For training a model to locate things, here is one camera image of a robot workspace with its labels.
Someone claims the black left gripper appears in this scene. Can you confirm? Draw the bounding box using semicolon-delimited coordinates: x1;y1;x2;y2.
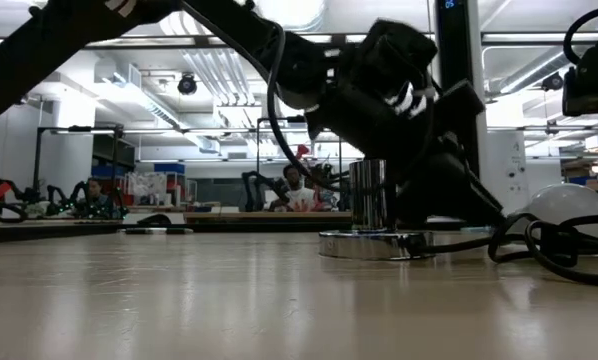
304;78;507;227

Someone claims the white light bulb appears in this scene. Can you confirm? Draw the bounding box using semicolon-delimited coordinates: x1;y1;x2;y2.
521;182;598;240

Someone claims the chrome lamp base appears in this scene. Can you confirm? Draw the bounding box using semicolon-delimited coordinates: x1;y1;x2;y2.
318;158;436;262

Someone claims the wooden shelf with blue bins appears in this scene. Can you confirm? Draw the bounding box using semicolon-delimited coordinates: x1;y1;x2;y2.
561;158;598;197

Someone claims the overhead light bar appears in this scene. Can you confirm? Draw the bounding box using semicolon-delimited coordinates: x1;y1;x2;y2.
0;32;598;51

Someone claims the person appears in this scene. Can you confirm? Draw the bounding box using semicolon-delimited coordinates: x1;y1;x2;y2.
85;177;115;211
268;163;340;213

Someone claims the flat dark tablet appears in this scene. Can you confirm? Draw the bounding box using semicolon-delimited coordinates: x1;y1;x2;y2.
123;227;194;236

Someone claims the black ceiling camera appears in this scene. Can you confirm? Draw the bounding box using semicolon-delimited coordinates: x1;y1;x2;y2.
541;71;565;93
177;73;199;96

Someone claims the black lamp power cable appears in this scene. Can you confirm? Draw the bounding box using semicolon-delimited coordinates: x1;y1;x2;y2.
408;212;598;287

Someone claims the black vertical frame post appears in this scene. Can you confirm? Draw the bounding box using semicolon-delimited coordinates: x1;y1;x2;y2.
435;0;480;176

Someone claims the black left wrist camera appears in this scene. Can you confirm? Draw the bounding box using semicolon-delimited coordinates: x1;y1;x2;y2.
351;18;439;101

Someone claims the black rounded frame foot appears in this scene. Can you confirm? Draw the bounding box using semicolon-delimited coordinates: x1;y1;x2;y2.
136;213;173;227

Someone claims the dark wall shelf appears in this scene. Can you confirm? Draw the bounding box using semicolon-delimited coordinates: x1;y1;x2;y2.
92;134;136;169

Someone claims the black table edge rail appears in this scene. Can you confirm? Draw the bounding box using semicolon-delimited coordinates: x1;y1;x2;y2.
0;221;480;245

